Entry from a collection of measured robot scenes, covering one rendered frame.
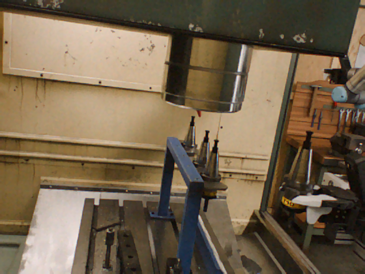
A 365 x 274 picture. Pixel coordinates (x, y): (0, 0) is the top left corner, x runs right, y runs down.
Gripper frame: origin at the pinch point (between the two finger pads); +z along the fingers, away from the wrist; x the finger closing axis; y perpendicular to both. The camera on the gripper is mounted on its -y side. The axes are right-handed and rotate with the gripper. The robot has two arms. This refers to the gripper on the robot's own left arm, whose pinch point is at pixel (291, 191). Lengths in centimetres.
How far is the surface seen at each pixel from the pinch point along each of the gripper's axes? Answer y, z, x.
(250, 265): 64, -31, 74
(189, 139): 6, 9, 61
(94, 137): 20, 43, 102
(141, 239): 41, 23, 50
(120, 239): 34, 31, 38
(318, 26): -32.0, 8.6, -11.0
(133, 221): 41, 25, 63
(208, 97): -18.3, 22.9, -6.5
